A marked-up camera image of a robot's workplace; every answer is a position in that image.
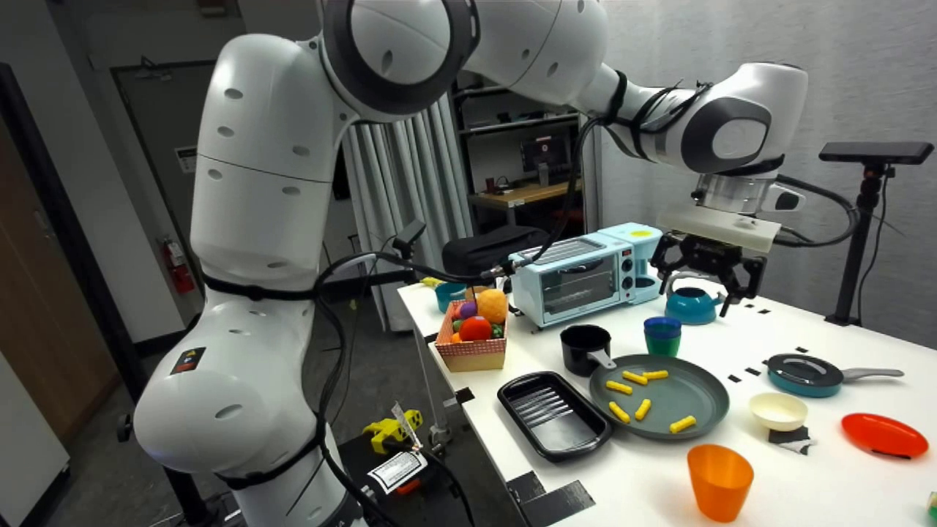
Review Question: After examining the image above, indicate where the brown wooden panel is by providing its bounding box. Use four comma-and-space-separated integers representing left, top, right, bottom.
0, 110, 123, 450

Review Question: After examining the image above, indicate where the wooden desk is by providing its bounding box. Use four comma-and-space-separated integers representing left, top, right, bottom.
467, 175, 584, 213

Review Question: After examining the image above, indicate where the green plastic cup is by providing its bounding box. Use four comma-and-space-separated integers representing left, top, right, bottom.
643, 334, 681, 359

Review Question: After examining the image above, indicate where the teal toy pan with lid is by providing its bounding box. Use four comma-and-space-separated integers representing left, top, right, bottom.
760, 352, 908, 402

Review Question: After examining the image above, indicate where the black side table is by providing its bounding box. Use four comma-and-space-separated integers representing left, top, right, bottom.
334, 403, 516, 527

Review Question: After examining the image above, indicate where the light blue toaster oven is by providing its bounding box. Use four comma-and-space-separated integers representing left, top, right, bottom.
505, 219, 668, 331

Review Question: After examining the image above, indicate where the orange plastic cup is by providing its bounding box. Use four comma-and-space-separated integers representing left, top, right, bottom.
684, 443, 756, 525

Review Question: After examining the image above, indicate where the teal toy kettle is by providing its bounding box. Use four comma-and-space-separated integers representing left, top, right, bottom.
663, 274, 729, 328

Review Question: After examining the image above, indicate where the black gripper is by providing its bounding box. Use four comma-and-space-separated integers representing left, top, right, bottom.
650, 230, 769, 323

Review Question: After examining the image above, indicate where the red plush fruit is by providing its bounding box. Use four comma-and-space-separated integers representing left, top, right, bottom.
456, 317, 495, 343

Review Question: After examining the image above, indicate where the black pot grey handle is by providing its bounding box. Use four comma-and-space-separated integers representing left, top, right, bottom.
559, 323, 621, 381

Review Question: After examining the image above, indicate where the white label card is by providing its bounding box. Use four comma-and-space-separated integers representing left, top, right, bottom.
365, 449, 429, 495

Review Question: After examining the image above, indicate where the teal container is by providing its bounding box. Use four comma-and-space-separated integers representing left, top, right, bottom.
432, 279, 467, 314

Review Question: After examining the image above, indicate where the black ribbed grill tray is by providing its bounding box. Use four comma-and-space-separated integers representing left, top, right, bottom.
495, 369, 615, 463

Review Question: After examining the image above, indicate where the dark grey round plate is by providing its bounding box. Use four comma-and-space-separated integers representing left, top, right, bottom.
584, 352, 732, 446

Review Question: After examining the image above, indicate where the white pleated curtain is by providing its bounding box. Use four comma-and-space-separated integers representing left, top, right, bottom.
334, 91, 470, 334

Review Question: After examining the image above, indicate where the orange plush fruit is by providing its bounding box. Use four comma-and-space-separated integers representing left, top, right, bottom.
475, 286, 513, 328

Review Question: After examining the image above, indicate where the black tape strip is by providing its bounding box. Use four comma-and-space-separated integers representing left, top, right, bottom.
504, 470, 551, 506
521, 476, 596, 527

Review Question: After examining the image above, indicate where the red round plastic lid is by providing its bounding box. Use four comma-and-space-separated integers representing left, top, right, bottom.
839, 409, 930, 463

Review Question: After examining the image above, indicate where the black camera tripod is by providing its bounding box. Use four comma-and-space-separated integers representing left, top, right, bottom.
817, 140, 937, 328

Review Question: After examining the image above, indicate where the yellow toy figure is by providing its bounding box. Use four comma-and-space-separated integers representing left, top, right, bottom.
359, 408, 425, 456

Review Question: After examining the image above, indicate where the grey backdrop curtain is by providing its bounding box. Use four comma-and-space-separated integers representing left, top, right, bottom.
596, 0, 937, 346

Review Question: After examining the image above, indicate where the grey door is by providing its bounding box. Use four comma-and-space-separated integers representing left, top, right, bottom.
111, 56, 214, 340

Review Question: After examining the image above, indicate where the blue plastic cup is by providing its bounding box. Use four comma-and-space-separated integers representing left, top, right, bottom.
640, 314, 684, 346

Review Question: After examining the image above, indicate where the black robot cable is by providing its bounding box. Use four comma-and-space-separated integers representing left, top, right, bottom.
311, 66, 860, 295

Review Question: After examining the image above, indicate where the red fire extinguisher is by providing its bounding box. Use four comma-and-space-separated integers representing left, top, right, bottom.
158, 238, 199, 298

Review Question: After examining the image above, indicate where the black bag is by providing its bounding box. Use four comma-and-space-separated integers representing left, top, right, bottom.
438, 226, 552, 286

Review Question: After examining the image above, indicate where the red checkered fruit basket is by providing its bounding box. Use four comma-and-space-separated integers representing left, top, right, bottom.
432, 298, 508, 375

